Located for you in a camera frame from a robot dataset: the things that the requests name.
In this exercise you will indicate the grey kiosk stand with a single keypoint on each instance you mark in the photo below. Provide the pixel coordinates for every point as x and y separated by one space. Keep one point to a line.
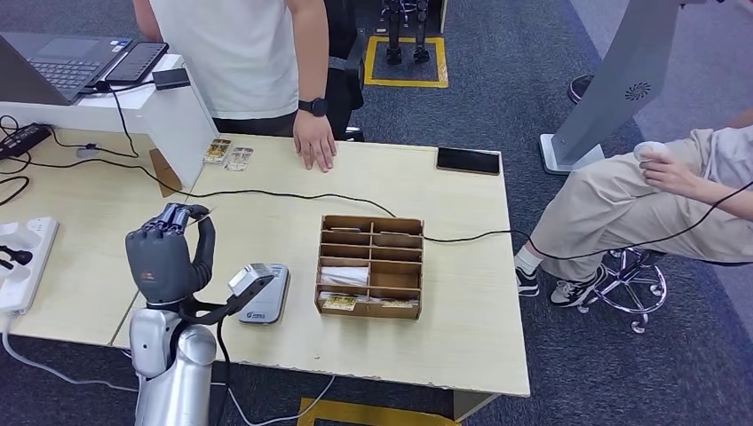
623 76

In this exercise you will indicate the black wristwatch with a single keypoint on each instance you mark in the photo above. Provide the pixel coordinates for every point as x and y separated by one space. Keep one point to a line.
313 107

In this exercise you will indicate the seated person's hand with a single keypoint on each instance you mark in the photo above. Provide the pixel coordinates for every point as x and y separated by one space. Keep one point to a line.
668 173

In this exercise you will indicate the pale card in organiser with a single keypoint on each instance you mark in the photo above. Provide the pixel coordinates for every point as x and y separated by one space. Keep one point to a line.
400 304

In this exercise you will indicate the black office chair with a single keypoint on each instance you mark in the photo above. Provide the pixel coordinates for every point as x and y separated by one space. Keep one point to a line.
344 88

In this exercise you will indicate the dark grey laptop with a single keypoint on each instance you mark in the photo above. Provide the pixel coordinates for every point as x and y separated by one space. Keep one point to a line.
59 64

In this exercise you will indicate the black power adapter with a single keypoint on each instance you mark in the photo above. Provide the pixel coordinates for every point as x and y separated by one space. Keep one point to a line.
23 140

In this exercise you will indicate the wooden card organiser box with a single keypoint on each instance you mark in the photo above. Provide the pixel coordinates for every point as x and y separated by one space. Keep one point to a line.
397 276

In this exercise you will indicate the white desk riser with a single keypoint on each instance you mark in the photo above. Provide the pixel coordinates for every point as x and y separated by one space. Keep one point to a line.
176 129

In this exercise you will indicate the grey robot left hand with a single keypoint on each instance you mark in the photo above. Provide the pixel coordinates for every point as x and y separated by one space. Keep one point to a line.
167 258

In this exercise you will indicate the yellow card in organiser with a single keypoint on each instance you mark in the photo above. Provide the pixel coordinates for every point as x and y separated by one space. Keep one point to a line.
339 303

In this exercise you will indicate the black shoe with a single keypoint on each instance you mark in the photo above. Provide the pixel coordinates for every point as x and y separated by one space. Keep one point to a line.
581 87

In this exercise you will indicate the standing person's left hand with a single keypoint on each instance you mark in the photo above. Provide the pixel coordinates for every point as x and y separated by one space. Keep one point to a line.
315 141

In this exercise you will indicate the white paper sleeves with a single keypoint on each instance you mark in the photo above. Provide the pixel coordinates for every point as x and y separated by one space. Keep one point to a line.
346 276

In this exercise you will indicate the brown cardboard piece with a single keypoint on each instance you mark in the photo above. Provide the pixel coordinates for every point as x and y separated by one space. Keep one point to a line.
166 173

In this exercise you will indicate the chrome stool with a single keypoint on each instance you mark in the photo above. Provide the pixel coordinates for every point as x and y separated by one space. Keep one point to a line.
632 288

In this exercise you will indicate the yellow green picture card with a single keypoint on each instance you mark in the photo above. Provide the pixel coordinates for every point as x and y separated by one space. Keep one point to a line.
212 211

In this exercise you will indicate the white handheld controller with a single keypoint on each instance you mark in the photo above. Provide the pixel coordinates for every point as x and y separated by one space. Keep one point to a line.
650 151

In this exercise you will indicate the small black hub box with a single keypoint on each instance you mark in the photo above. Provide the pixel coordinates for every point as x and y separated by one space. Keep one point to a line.
172 79

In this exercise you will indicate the black robot legs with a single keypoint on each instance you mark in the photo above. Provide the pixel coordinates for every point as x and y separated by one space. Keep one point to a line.
394 35

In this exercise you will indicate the white power strip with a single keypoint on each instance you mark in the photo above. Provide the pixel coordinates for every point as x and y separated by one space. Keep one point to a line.
23 282

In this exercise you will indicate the black smartphone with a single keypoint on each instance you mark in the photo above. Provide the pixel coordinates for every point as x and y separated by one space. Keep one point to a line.
469 161

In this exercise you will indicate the black tablet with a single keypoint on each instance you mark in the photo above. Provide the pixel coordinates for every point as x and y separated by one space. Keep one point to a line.
137 62

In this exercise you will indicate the standing person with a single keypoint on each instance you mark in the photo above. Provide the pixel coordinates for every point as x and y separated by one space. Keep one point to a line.
235 53

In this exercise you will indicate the seated person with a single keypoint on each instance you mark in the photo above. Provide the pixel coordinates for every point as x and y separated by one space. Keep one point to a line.
618 211

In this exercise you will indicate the small grey adapter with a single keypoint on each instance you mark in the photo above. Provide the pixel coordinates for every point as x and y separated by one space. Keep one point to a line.
88 152

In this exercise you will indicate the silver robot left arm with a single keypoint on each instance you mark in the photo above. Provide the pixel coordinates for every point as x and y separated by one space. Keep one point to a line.
176 370

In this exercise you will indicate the black plug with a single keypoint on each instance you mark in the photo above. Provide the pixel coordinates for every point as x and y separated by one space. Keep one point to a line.
17 256

